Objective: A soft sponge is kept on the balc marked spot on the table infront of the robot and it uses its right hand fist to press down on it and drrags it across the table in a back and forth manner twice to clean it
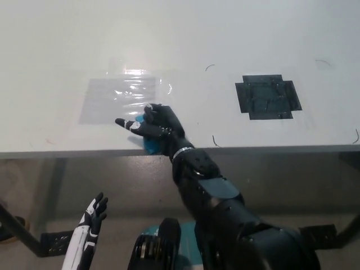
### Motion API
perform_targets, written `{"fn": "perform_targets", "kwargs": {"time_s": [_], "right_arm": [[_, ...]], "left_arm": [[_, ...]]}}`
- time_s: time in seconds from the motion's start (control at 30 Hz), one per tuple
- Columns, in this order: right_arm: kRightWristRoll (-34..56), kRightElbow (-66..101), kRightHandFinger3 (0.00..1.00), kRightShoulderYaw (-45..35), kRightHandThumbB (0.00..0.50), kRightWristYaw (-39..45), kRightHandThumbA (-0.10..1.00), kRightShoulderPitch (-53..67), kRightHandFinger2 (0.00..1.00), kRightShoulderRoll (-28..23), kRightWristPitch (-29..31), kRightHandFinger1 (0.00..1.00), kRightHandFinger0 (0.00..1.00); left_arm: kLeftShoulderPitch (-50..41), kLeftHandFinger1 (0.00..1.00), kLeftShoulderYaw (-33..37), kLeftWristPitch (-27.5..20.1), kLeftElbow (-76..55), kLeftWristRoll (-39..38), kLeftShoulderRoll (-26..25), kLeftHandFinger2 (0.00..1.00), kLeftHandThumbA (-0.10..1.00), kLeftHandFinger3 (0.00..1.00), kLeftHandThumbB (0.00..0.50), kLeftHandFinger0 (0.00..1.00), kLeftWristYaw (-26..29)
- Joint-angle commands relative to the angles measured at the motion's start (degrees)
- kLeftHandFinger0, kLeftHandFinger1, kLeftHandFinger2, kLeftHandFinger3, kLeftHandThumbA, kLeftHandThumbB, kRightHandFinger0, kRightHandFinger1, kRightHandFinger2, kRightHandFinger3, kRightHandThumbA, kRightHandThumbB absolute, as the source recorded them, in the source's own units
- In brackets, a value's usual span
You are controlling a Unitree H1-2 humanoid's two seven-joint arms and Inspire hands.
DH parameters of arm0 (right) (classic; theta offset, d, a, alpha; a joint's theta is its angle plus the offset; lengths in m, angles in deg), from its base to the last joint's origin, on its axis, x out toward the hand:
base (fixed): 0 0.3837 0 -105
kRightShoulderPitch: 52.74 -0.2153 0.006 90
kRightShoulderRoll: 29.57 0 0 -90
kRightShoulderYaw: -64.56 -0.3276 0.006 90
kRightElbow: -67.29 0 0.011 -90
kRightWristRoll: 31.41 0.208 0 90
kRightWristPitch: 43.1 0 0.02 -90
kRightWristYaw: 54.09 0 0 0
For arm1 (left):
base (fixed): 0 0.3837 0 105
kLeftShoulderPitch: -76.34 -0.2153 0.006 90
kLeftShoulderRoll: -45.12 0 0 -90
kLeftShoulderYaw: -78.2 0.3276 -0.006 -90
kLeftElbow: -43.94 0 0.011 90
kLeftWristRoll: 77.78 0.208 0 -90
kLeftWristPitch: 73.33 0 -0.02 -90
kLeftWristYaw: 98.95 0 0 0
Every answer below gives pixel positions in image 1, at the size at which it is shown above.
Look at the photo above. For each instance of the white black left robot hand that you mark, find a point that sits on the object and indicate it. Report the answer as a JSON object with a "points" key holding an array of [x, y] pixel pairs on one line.
{"points": [[81, 236]]}

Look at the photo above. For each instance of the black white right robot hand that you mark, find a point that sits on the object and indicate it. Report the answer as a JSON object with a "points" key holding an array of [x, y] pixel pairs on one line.
{"points": [[166, 123]]}

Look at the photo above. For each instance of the blue wavy sponge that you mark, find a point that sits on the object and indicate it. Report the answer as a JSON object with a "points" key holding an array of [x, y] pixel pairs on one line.
{"points": [[150, 144]]}

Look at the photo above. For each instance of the black teal robot torso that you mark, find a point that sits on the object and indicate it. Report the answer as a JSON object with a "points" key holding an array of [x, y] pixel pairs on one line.
{"points": [[166, 244]]}

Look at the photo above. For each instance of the grey table leg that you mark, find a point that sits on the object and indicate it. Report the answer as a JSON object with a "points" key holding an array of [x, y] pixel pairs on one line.
{"points": [[54, 191]]}

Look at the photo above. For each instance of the round tan black object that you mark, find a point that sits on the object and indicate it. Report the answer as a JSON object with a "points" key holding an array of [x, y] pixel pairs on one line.
{"points": [[23, 223]]}

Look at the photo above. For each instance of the black diagonal table brace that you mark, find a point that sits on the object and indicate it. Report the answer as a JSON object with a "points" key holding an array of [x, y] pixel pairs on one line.
{"points": [[21, 233], [350, 227]]}

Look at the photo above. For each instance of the grey patch under clear film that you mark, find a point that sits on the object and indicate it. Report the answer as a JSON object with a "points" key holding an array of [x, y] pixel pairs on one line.
{"points": [[107, 104]]}

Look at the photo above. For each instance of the black tape patch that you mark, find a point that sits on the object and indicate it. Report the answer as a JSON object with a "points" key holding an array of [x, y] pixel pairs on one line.
{"points": [[267, 98]]}

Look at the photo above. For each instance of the black perforated bracket plate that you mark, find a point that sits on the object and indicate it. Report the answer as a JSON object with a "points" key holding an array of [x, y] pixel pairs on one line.
{"points": [[317, 237], [56, 243]]}

